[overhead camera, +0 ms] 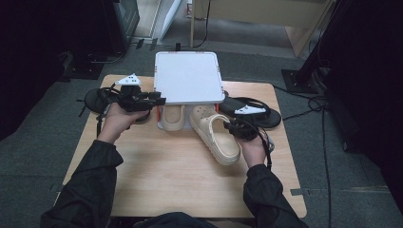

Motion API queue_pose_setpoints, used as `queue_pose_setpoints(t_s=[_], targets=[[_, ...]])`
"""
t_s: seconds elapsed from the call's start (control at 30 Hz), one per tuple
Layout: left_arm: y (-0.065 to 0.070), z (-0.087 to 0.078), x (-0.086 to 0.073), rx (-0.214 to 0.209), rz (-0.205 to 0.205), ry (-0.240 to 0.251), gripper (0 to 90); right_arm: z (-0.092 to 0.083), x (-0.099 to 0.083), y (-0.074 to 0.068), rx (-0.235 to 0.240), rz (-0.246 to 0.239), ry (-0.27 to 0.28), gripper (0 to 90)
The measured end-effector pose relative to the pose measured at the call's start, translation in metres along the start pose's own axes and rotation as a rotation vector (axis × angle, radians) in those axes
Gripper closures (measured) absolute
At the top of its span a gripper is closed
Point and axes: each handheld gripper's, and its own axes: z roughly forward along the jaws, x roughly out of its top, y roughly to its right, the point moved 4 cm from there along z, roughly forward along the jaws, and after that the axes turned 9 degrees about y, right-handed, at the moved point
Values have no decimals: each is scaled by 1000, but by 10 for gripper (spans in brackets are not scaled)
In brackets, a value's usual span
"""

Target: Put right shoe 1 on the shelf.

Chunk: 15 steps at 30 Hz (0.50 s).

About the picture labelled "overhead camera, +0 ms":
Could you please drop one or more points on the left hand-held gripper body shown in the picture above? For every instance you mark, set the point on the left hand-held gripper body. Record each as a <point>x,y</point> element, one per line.
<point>133,99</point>

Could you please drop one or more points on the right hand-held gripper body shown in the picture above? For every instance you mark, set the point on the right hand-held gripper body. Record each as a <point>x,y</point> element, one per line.
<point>247,129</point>

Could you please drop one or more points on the beige clog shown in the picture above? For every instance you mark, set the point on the beige clog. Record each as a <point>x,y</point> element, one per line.
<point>221,145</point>
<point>172,118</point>

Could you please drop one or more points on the black flip-flop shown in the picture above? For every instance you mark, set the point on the black flip-flop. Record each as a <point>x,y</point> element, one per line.
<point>272,119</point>
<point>95,101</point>

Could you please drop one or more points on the white storage box orange frame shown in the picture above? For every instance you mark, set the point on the white storage box orange frame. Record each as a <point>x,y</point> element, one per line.
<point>188,77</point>

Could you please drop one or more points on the person's right hand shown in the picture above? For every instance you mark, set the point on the person's right hand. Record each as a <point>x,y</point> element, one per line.
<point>255,152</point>

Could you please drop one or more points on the person's left hand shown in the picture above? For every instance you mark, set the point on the person's left hand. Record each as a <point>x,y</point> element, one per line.
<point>117,122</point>

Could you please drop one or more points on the black floor plate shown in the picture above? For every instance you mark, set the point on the black floor plate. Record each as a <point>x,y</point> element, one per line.
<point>84,71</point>

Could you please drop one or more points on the dark cabinet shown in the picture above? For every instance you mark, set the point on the dark cabinet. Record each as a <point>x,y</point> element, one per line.
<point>125,22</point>

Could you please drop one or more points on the white board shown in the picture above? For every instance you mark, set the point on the white board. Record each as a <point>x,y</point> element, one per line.
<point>171,17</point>

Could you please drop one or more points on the grey floor tape strip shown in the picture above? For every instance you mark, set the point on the grey floor tape strip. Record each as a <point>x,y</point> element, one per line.
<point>299,192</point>

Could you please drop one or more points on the person's dark clothing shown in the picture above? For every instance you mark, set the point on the person's dark clothing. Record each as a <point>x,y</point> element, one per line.
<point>177,221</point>

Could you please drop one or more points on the light wooden cabinet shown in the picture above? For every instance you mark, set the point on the light wooden cabinet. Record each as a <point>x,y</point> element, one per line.
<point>253,12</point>

